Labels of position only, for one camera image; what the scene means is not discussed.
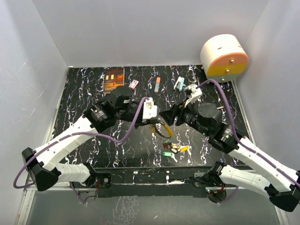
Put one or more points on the white blue stapler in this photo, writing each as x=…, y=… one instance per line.
x=179, y=84

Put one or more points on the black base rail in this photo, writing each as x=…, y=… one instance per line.
x=152, y=181

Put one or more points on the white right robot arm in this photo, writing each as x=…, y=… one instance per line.
x=279, y=183

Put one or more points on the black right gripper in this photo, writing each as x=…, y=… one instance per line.
x=169, y=115

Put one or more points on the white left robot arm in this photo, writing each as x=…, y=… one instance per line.
x=43, y=163

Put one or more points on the paperback book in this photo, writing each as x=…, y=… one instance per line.
x=114, y=77

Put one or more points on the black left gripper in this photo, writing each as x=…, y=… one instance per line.
x=143, y=122

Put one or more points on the small yellow key tag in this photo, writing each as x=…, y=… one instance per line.
x=174, y=150

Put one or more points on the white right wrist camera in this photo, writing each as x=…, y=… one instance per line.
x=193, y=92

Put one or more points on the white round drawer cabinet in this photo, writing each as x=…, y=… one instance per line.
x=223, y=58

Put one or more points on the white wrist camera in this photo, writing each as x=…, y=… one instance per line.
x=193, y=92
x=150, y=110

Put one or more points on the small red white box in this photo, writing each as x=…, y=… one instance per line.
x=133, y=84

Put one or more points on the aluminium frame rail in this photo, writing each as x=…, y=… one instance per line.
x=44, y=179

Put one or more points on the green key tag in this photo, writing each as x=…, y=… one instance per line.
x=167, y=154

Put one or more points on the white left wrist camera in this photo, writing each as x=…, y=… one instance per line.
x=150, y=110

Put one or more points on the large keyring with yellow handle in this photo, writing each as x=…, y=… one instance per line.
x=163, y=132

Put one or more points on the orange grey eraser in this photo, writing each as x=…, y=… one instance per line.
x=157, y=84

